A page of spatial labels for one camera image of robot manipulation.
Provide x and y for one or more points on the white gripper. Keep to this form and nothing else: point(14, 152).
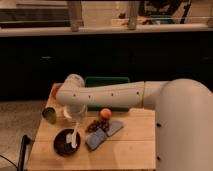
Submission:
point(75, 112)

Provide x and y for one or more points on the white dish brush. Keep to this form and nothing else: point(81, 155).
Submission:
point(71, 138)

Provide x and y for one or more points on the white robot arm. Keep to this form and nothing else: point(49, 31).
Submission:
point(183, 115)

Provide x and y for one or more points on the dark purple bowl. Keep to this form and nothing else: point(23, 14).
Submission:
point(62, 147)

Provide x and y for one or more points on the green metallic cup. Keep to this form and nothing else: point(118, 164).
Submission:
point(49, 114)

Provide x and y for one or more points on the orange fruit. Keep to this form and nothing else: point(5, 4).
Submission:
point(106, 113)

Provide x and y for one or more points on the blue grey cloth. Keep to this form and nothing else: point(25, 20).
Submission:
point(99, 136)

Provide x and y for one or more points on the green plastic tray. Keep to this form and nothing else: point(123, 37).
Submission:
point(95, 81)

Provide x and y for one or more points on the black clamp with cable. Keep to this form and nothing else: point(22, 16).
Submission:
point(24, 143)

